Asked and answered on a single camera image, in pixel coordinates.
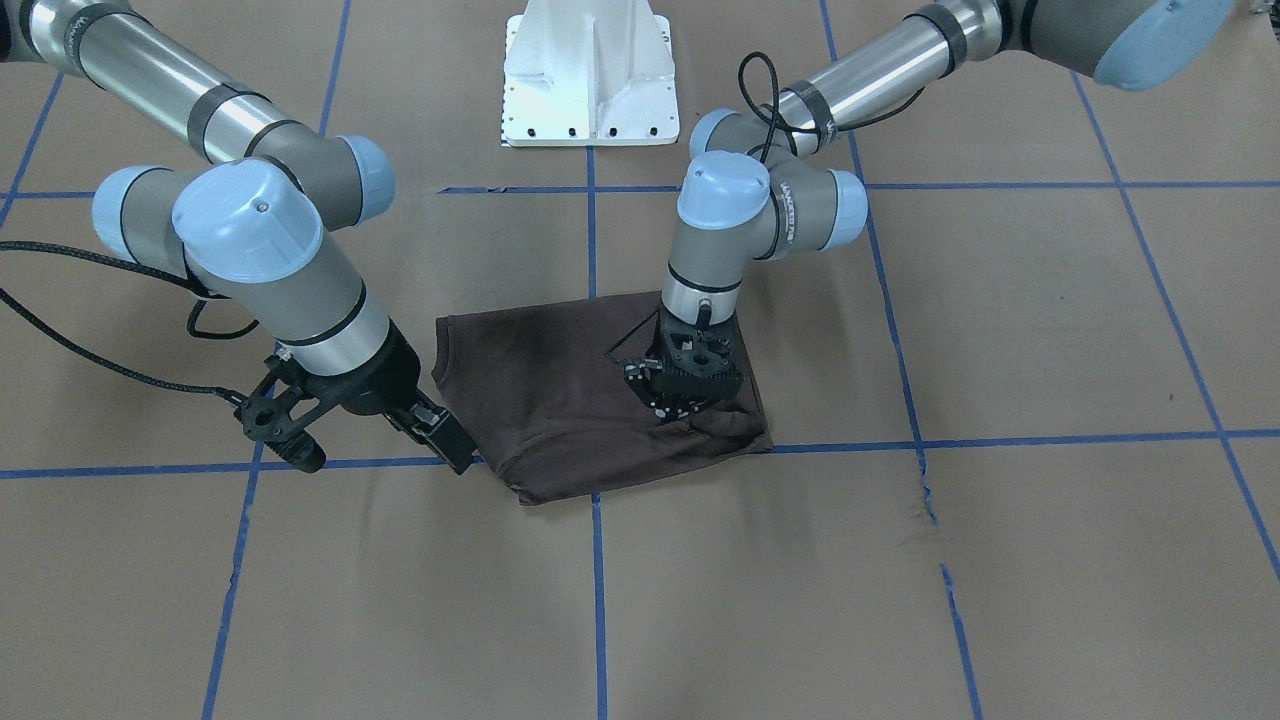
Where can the dark brown t-shirt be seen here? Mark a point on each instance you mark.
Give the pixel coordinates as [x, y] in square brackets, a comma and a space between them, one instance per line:
[552, 416]

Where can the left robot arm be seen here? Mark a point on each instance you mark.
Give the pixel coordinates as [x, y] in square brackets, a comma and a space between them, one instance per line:
[748, 194]

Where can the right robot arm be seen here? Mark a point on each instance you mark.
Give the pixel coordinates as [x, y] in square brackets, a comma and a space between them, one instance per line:
[255, 228]

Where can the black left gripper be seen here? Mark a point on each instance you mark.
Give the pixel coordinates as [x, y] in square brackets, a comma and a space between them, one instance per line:
[668, 410]

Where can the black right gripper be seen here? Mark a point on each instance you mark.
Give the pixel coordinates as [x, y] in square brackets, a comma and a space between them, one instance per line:
[376, 381]

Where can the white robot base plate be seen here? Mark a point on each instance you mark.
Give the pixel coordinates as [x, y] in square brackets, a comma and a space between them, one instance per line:
[589, 73]

